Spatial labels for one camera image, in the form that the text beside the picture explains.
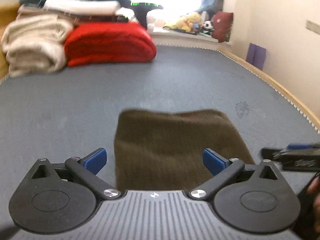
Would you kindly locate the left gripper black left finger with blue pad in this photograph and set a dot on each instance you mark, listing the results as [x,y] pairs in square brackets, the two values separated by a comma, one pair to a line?
[55,198]

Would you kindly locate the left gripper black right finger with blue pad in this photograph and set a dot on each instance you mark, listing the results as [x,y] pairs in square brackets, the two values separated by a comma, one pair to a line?
[251,198]

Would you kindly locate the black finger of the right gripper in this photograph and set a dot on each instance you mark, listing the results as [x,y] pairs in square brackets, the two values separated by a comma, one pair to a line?
[295,157]

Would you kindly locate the brown corduroy pants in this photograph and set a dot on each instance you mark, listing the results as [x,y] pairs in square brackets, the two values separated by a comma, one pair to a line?
[163,151]

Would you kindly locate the dark red cushion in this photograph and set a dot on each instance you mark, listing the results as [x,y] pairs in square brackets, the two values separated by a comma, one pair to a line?
[222,24]

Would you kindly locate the beige folded blanket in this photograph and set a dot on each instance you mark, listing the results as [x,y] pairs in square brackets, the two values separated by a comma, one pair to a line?
[35,45]

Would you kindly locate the red folded blanket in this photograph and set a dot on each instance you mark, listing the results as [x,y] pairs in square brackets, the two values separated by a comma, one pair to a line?
[109,42]

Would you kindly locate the panda plush toy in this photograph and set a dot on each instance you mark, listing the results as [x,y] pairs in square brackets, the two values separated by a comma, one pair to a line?
[208,28]

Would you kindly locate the yellow plush toy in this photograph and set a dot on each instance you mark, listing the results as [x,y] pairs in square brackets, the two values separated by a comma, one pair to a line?
[190,24]

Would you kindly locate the white folded blanket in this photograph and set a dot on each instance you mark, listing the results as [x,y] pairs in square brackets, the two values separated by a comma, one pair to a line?
[89,8]

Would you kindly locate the purple wall panel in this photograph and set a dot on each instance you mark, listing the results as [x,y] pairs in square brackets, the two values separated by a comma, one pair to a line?
[256,55]

